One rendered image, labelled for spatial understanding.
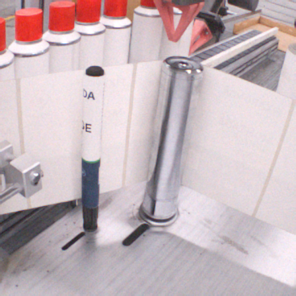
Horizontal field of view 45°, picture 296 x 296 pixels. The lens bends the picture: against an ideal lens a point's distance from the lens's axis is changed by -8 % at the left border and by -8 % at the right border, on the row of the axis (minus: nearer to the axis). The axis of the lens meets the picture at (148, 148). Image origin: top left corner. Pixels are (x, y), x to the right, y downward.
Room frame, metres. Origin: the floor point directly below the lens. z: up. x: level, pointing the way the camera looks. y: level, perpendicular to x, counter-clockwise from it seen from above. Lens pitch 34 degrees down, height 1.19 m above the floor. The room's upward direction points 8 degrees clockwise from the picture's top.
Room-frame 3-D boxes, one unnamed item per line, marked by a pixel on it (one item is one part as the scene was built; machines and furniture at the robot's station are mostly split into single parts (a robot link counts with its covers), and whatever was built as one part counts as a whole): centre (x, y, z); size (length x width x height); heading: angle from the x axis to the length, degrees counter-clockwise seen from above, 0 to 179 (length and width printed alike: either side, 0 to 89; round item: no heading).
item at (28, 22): (0.40, 0.16, 0.98); 0.05 x 0.05 x 0.20
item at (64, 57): (0.44, 0.13, 0.98); 0.05 x 0.05 x 0.20
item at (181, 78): (0.32, -0.02, 0.97); 0.05 x 0.05 x 0.19
